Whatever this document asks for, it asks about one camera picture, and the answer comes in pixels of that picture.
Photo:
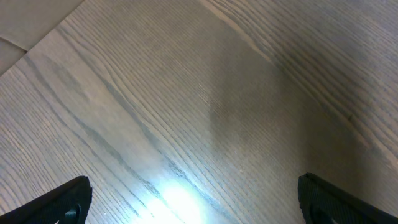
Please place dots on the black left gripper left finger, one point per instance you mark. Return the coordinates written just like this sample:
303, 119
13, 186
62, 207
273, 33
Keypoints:
68, 203

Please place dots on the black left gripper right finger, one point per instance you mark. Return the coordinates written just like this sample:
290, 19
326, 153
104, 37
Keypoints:
322, 202

